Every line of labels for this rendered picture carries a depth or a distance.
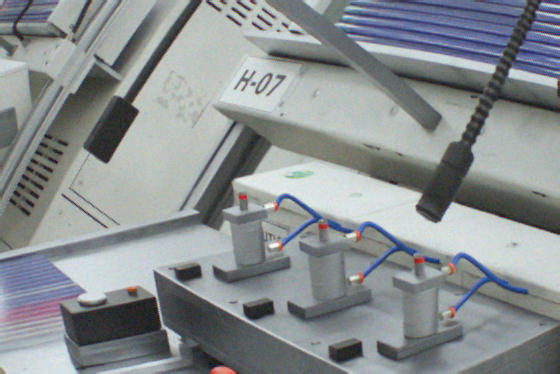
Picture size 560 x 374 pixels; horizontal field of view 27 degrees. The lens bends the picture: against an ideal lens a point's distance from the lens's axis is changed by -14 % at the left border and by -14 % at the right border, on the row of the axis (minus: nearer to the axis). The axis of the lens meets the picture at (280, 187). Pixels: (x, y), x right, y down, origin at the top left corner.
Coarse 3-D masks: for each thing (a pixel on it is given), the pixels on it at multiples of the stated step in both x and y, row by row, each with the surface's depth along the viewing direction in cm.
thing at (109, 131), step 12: (120, 96) 88; (108, 108) 88; (120, 108) 88; (132, 108) 88; (108, 120) 87; (120, 120) 88; (132, 120) 88; (96, 132) 87; (108, 132) 88; (120, 132) 88; (84, 144) 88; (96, 144) 87; (108, 144) 88; (96, 156) 88; (108, 156) 88
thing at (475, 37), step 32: (352, 0) 117; (384, 0) 113; (416, 0) 108; (448, 0) 104; (480, 0) 100; (512, 0) 96; (544, 0) 92; (352, 32) 113; (384, 32) 109; (416, 32) 105; (448, 32) 101; (480, 32) 97; (512, 32) 93; (544, 32) 90; (512, 64) 91; (544, 64) 88
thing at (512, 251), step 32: (256, 192) 107; (288, 192) 105; (320, 192) 103; (352, 192) 102; (384, 192) 101; (416, 192) 100; (288, 224) 104; (352, 224) 94; (384, 224) 92; (416, 224) 91; (448, 224) 90; (480, 224) 89; (512, 224) 87; (448, 256) 83; (480, 256) 81; (512, 256) 80; (544, 256) 79; (480, 288) 80; (544, 288) 73
